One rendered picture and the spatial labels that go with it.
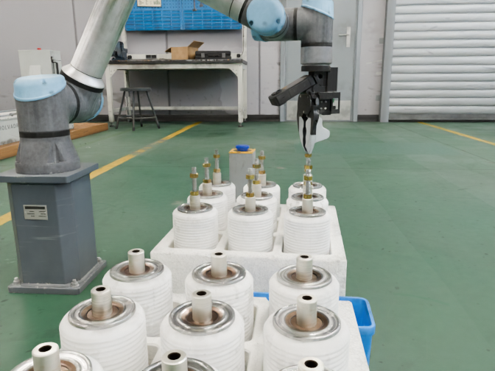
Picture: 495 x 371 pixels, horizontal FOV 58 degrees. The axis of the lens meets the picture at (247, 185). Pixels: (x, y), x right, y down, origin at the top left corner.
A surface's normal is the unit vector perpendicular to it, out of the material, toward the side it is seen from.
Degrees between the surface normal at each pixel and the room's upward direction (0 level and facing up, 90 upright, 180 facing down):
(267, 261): 90
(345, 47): 90
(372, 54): 90
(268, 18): 90
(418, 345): 0
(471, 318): 0
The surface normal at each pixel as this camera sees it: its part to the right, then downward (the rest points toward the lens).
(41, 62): -0.07, 0.22
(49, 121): 0.59, 0.18
